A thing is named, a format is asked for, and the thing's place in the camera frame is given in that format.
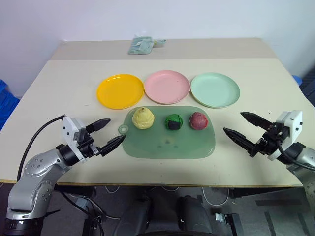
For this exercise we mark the red round fruit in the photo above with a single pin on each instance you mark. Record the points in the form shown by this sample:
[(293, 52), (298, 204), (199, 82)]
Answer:
[(198, 121)]

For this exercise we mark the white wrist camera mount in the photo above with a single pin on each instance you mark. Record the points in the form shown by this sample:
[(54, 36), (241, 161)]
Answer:
[(294, 123), (67, 127)]

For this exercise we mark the metal floor bracket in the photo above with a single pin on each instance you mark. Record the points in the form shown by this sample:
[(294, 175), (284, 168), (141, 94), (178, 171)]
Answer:
[(226, 218)]

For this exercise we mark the translucent green cutting mat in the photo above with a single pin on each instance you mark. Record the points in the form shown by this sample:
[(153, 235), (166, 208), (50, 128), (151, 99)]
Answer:
[(167, 147)]

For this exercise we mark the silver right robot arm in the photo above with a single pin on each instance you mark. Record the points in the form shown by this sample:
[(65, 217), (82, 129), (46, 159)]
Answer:
[(308, 177)]

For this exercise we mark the yellow pear toy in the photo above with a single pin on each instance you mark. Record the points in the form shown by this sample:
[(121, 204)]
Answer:
[(143, 119)]

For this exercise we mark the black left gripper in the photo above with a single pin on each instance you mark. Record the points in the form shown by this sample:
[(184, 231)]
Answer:
[(86, 146)]

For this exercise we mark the dark ribbed object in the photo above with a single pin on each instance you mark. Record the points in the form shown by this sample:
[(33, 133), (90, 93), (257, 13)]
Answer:
[(309, 86)]

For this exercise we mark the dark rounded shape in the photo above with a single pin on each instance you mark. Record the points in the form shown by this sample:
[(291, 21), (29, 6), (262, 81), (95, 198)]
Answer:
[(195, 216)]

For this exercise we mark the mint green plastic plate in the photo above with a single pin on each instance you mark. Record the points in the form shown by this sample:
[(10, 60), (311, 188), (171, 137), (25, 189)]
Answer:
[(214, 89)]

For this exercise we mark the small blue plastic box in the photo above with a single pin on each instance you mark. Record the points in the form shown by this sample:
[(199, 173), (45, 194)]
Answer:
[(298, 79)]

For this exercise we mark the blue plastic crate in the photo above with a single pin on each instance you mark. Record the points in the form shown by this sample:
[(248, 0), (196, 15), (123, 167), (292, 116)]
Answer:
[(7, 103)]

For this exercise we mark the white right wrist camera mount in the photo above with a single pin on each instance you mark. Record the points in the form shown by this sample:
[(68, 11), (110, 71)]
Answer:
[(294, 123)]

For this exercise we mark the yellow plastic plate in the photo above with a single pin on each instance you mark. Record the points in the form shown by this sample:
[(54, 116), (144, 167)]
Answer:
[(120, 91)]

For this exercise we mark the pink plastic plate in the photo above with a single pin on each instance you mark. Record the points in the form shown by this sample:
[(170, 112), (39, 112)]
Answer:
[(167, 87)]

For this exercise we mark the green round fruit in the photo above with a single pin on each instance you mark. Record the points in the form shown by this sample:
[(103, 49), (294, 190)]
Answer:
[(173, 122)]

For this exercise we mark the black table frame bar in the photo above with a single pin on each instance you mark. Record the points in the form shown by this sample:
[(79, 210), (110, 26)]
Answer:
[(73, 190), (265, 193)]

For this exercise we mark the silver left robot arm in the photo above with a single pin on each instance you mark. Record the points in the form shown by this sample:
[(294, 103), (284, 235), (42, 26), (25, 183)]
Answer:
[(37, 172)]

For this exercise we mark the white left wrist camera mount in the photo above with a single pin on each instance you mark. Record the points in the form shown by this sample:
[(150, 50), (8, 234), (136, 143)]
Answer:
[(67, 127)]

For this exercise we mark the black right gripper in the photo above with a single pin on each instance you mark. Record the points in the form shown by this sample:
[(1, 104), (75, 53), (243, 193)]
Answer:
[(272, 140)]

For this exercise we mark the small teal object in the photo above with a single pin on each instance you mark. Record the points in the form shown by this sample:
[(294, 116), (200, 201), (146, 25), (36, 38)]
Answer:
[(161, 42)]

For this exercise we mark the teal plastic packet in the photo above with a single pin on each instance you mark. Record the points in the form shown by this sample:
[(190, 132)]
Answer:
[(140, 45)]

